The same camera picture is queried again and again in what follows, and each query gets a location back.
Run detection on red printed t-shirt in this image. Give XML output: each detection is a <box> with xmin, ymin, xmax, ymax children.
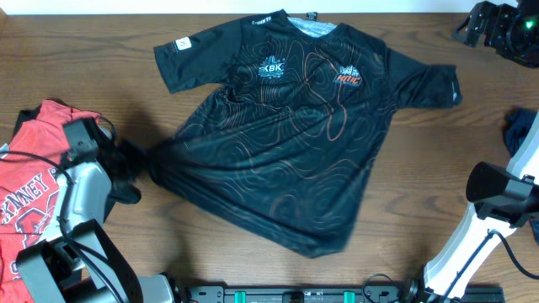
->
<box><xmin>1</xmin><ymin>99</ymin><xmax>101</xmax><ymax>302</ymax></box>

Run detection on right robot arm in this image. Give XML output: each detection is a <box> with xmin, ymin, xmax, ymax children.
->
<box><xmin>399</xmin><ymin>0</ymin><xmax>538</xmax><ymax>303</ymax></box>

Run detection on black mounting rail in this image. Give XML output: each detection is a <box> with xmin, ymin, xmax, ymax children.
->
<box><xmin>184</xmin><ymin>284</ymin><xmax>506</xmax><ymax>303</ymax></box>

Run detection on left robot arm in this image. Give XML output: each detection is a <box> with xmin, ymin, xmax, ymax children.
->
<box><xmin>16</xmin><ymin>118</ymin><xmax>180</xmax><ymax>302</ymax></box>

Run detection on black orange-patterned jersey shirt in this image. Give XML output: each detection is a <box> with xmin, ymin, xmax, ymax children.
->
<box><xmin>148</xmin><ymin>10</ymin><xmax>462</xmax><ymax>258</ymax></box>

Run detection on plain black garment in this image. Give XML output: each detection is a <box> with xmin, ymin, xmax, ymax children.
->
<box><xmin>104</xmin><ymin>130</ymin><xmax>144</xmax><ymax>219</ymax></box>

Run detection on dark navy blue garment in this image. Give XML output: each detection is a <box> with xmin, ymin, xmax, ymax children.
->
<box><xmin>503</xmin><ymin>108</ymin><xmax>539</xmax><ymax>246</ymax></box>

